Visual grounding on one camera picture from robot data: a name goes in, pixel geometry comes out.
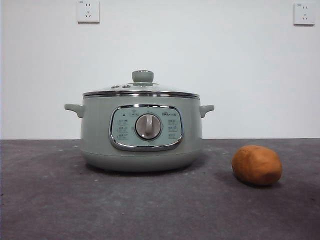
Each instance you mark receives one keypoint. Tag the brown potato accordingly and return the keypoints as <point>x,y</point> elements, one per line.
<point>256,165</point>

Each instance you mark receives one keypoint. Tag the glass lid with green knob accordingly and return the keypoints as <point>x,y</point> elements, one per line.
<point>142,76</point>

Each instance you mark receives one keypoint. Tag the white wall socket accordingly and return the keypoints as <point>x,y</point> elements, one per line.
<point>88,11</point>
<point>304,14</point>

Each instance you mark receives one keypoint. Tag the pale green electric cooking pot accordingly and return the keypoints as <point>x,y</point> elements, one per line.
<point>100,130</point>

